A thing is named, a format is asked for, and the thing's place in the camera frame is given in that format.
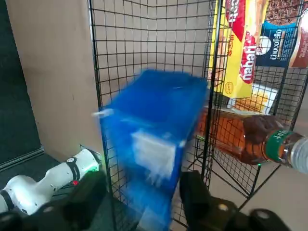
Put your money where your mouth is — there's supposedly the amber tea bottle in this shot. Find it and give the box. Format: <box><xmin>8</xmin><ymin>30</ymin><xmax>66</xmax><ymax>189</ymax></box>
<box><xmin>194</xmin><ymin>108</ymin><xmax>308</xmax><ymax>174</ymax></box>

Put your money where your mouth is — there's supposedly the white Franzzi biscuit box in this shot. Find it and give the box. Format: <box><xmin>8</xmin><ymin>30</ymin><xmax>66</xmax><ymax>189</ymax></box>
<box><xmin>227</xmin><ymin>82</ymin><xmax>280</xmax><ymax>116</ymax></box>

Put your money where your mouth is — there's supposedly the yellow Nabati wafer box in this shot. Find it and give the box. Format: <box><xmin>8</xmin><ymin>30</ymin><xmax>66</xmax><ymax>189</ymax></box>
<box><xmin>207</xmin><ymin>0</ymin><xmax>270</xmax><ymax>100</ymax></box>

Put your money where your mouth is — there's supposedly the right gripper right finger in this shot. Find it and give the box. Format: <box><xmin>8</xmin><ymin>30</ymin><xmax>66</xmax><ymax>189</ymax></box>
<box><xmin>179</xmin><ymin>169</ymin><xmax>292</xmax><ymax>231</ymax></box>

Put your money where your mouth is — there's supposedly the dark blue Chocofello box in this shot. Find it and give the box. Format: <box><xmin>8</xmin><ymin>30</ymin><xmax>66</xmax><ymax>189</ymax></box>
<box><xmin>255</xmin><ymin>0</ymin><xmax>308</xmax><ymax>70</ymax></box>

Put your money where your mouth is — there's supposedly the blue Oreo cookie box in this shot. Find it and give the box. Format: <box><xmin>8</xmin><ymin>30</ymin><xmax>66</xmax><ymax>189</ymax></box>
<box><xmin>92</xmin><ymin>69</ymin><xmax>209</xmax><ymax>231</ymax></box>

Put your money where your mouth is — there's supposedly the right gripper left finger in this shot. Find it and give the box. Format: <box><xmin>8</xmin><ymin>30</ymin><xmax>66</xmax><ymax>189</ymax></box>
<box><xmin>21</xmin><ymin>170</ymin><xmax>113</xmax><ymax>231</ymax></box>

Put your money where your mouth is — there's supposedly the aluminium table edge rail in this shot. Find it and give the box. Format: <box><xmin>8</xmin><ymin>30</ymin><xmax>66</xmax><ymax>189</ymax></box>
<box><xmin>0</xmin><ymin>146</ymin><xmax>44</xmax><ymax>170</ymax></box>

